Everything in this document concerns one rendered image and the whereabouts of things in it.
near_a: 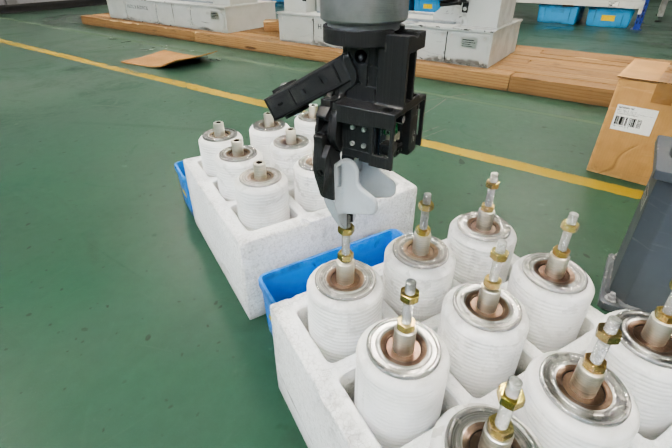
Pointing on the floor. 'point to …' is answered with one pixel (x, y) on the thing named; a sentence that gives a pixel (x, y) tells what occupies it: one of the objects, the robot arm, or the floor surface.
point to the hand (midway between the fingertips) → (342, 212)
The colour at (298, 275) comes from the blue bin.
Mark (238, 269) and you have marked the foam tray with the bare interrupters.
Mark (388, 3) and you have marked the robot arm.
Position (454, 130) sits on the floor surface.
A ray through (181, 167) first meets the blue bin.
